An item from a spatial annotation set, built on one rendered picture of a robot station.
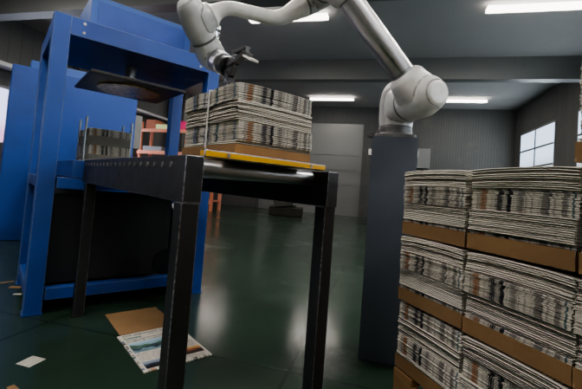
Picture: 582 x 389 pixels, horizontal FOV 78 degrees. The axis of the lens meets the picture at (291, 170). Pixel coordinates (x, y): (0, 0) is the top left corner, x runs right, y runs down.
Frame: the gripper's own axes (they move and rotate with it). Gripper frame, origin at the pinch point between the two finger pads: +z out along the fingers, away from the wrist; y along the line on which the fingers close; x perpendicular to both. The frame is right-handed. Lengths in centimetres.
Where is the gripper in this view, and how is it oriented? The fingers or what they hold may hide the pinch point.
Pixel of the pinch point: (247, 79)
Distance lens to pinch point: 130.8
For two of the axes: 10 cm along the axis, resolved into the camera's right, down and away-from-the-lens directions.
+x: -7.7, -0.8, -6.3
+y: -3.5, 8.8, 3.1
